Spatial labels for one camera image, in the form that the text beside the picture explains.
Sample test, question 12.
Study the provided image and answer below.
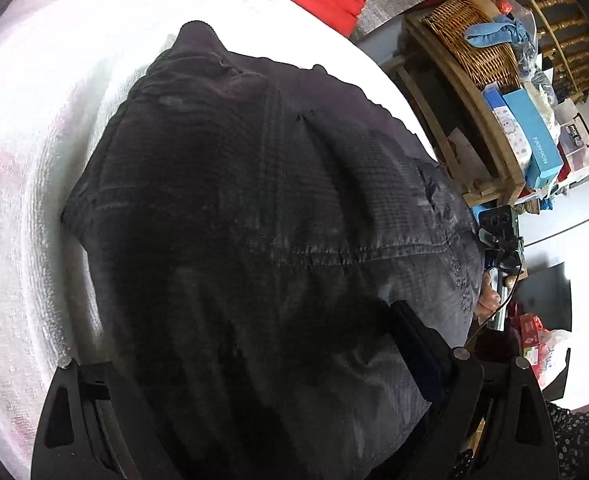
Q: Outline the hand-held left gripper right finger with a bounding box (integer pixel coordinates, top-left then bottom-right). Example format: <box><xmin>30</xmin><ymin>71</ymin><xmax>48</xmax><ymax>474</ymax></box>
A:
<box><xmin>389</xmin><ymin>301</ymin><xmax>560</xmax><ymax>480</ymax></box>

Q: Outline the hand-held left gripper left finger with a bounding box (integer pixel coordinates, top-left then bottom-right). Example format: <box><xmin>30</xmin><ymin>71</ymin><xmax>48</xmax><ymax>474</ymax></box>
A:
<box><xmin>32</xmin><ymin>357</ymin><xmax>185</xmax><ymax>480</ymax></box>

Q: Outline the dark grey knitted garment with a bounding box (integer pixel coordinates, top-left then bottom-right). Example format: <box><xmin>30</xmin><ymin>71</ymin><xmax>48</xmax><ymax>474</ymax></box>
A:
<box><xmin>62</xmin><ymin>20</ymin><xmax>487</xmax><ymax>480</ymax></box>

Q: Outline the person's right hand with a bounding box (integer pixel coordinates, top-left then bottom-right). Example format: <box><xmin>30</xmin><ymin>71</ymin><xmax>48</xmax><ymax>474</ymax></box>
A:
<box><xmin>474</xmin><ymin>270</ymin><xmax>502</xmax><ymax>326</ymax></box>

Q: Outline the wooden side table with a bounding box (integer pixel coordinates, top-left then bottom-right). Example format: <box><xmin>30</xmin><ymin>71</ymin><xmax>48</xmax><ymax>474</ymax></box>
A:
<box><xmin>384</xmin><ymin>0</ymin><xmax>540</xmax><ymax>206</ymax></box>

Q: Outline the black panel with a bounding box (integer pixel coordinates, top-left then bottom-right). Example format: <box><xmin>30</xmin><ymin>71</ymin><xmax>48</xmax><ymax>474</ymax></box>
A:
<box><xmin>511</xmin><ymin>262</ymin><xmax>572</xmax><ymax>333</ymax></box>

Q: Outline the blue cardboard box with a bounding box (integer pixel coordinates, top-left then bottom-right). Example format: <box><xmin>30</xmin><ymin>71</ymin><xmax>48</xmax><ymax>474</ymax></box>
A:
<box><xmin>501</xmin><ymin>89</ymin><xmax>565</xmax><ymax>188</ymax></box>

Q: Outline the white patterned box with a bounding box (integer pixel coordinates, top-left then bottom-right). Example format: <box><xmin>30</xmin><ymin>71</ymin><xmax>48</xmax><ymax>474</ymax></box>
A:
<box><xmin>483</xmin><ymin>87</ymin><xmax>532</xmax><ymax>173</ymax></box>

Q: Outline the clear plastic storage box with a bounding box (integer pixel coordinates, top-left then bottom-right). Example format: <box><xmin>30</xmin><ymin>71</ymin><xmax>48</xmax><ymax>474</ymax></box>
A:
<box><xmin>557</xmin><ymin>112</ymin><xmax>589</xmax><ymax>181</ymax></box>

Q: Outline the red and white packet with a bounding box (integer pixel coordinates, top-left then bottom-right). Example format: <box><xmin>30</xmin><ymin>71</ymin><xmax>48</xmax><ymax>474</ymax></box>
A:
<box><xmin>517</xmin><ymin>312</ymin><xmax>572</xmax><ymax>386</ymax></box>

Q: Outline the wicker basket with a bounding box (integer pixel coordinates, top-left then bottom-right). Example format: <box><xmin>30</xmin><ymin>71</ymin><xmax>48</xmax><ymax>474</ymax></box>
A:
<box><xmin>421</xmin><ymin>0</ymin><xmax>525</xmax><ymax>93</ymax></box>

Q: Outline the person's dark dotted clothing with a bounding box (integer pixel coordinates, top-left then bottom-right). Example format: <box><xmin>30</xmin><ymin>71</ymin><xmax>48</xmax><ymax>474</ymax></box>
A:
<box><xmin>449</xmin><ymin>400</ymin><xmax>589</xmax><ymax>480</ymax></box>

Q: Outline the light blue cloth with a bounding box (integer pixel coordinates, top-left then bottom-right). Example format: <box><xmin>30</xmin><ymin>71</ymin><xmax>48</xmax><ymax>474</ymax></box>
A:
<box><xmin>464</xmin><ymin>12</ymin><xmax>532</xmax><ymax>51</ymax></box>

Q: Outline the clear plastic bag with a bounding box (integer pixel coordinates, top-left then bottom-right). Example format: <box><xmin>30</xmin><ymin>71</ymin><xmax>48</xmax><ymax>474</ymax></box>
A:
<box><xmin>494</xmin><ymin>0</ymin><xmax>540</xmax><ymax>61</ymax></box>

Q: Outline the white textured bedspread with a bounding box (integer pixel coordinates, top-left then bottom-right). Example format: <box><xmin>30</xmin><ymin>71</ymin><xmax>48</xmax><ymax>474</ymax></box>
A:
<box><xmin>0</xmin><ymin>0</ymin><xmax>440</xmax><ymax>480</ymax></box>

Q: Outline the wooden chair frame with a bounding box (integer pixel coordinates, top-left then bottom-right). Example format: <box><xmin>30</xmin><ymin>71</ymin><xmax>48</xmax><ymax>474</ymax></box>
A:
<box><xmin>499</xmin><ymin>0</ymin><xmax>589</xmax><ymax>106</ymax></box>

